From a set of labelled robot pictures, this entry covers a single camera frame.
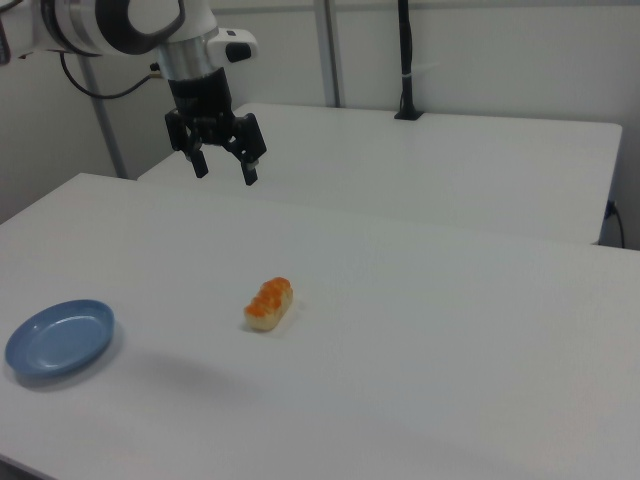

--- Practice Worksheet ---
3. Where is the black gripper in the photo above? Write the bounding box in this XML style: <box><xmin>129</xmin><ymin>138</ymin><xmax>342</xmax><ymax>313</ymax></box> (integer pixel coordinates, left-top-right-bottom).
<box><xmin>164</xmin><ymin>69</ymin><xmax>267</xmax><ymax>186</ymax></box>

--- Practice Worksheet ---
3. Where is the orange glazed bread loaf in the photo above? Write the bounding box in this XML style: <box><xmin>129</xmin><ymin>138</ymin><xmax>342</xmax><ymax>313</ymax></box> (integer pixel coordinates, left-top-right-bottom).
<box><xmin>243</xmin><ymin>276</ymin><xmax>295</xmax><ymax>333</ymax></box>

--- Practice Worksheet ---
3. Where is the blue round plate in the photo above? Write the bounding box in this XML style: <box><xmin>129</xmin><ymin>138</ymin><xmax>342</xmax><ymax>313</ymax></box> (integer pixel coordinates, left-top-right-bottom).
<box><xmin>3</xmin><ymin>298</ymin><xmax>117</xmax><ymax>377</ymax></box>

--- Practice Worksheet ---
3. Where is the black pole stand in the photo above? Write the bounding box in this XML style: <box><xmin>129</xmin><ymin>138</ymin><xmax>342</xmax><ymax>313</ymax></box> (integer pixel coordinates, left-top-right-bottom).
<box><xmin>393</xmin><ymin>0</ymin><xmax>425</xmax><ymax>121</ymax></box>

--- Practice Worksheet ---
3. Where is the silver partition post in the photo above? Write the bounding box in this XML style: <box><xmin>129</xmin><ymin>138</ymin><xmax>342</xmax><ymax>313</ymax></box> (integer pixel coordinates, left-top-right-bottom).
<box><xmin>316</xmin><ymin>0</ymin><xmax>347</xmax><ymax>108</ymax></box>
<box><xmin>81</xmin><ymin>64</ymin><xmax>127</xmax><ymax>179</ymax></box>

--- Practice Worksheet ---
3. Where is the dark gripper cable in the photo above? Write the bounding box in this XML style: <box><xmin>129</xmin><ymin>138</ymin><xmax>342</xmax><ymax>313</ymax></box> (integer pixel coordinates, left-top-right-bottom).
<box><xmin>58</xmin><ymin>49</ymin><xmax>164</xmax><ymax>100</ymax></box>

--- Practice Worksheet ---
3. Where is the black wall cable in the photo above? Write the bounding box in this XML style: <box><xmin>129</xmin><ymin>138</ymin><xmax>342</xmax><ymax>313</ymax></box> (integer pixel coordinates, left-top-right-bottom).
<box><xmin>606</xmin><ymin>199</ymin><xmax>627</xmax><ymax>249</ymax></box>

